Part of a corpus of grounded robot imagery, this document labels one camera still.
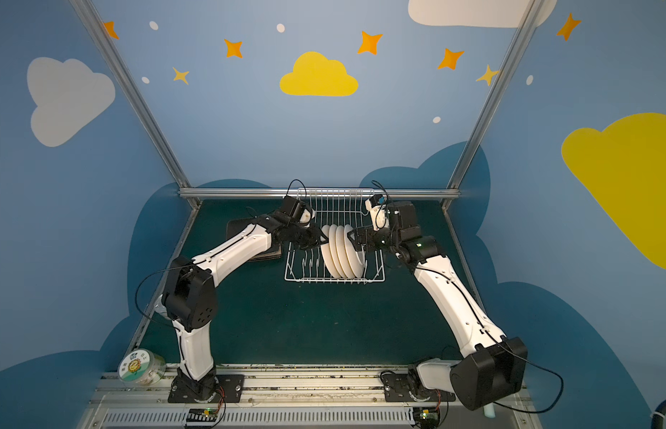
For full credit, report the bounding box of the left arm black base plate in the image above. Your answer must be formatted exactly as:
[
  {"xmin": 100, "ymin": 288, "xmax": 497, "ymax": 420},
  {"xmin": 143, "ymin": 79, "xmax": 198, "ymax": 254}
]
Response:
[{"xmin": 168, "ymin": 372, "xmax": 245, "ymax": 404}]

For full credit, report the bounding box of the left small circuit board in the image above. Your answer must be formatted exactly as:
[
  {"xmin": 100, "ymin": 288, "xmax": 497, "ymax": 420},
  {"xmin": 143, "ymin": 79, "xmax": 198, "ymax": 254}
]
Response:
[{"xmin": 184, "ymin": 408, "xmax": 220, "ymax": 428}]

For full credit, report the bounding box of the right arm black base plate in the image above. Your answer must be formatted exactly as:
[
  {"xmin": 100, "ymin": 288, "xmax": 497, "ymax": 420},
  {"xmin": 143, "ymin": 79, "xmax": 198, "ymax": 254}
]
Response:
[{"xmin": 379, "ymin": 371, "xmax": 456, "ymax": 403}]

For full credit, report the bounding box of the small circuit board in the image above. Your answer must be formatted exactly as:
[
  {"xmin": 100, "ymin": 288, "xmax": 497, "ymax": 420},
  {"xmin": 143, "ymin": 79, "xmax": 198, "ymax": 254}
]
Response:
[
  {"xmin": 412, "ymin": 408, "xmax": 440, "ymax": 429},
  {"xmin": 184, "ymin": 408, "xmax": 220, "ymax": 428}
]

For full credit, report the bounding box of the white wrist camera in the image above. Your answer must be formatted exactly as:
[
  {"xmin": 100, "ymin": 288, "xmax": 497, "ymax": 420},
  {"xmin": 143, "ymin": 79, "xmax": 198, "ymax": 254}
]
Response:
[
  {"xmin": 298, "ymin": 208, "xmax": 316, "ymax": 227},
  {"xmin": 364, "ymin": 194, "xmax": 388, "ymax": 232}
]

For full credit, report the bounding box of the round clear lidded container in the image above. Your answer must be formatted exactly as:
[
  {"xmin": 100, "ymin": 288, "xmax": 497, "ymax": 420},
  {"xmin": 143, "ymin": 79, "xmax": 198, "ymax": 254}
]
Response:
[{"xmin": 118, "ymin": 349, "xmax": 166, "ymax": 386}]

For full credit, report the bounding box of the right small circuit board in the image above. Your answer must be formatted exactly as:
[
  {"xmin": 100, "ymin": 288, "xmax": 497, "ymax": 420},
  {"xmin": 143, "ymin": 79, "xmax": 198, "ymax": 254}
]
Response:
[{"xmin": 412, "ymin": 408, "xmax": 440, "ymax": 429}]

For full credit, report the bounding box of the white round plate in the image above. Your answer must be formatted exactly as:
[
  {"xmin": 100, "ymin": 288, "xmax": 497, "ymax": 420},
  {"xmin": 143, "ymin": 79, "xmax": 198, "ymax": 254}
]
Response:
[
  {"xmin": 344, "ymin": 225, "xmax": 365, "ymax": 278},
  {"xmin": 320, "ymin": 225, "xmax": 340, "ymax": 279},
  {"xmin": 328, "ymin": 225, "xmax": 347, "ymax": 279},
  {"xmin": 337, "ymin": 225, "xmax": 356, "ymax": 279}
]

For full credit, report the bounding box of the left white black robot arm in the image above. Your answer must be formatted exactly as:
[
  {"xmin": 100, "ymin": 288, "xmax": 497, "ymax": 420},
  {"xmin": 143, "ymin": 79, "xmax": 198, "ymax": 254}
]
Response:
[{"xmin": 161, "ymin": 196, "xmax": 328, "ymax": 388}]

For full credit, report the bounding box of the aluminium rail base frame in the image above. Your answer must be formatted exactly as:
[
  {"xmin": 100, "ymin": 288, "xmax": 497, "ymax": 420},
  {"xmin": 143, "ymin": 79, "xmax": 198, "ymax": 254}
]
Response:
[{"xmin": 79, "ymin": 365, "xmax": 542, "ymax": 428}]

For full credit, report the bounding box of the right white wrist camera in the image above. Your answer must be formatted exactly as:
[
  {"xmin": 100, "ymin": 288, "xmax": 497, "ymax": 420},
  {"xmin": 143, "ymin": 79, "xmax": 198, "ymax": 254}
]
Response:
[{"xmin": 364, "ymin": 194, "xmax": 388, "ymax": 232}]

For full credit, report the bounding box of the light blue toy spatula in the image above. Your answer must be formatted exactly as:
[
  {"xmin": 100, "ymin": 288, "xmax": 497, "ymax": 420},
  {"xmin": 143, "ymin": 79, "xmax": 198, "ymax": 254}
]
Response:
[{"xmin": 483, "ymin": 403, "xmax": 496, "ymax": 419}]

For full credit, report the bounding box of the white wire dish rack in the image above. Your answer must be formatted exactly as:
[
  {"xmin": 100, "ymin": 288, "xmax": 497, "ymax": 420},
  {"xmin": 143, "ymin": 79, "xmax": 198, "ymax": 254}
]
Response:
[{"xmin": 285, "ymin": 187, "xmax": 386, "ymax": 284}]

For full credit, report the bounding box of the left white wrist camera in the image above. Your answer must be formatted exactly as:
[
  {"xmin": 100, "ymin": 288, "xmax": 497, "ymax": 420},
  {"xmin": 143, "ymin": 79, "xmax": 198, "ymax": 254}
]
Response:
[{"xmin": 298, "ymin": 208, "xmax": 316, "ymax": 227}]

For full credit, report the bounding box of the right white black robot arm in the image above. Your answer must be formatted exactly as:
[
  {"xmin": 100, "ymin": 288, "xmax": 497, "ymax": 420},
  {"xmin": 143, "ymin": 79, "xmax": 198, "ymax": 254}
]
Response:
[{"xmin": 347, "ymin": 194, "xmax": 528, "ymax": 410}]

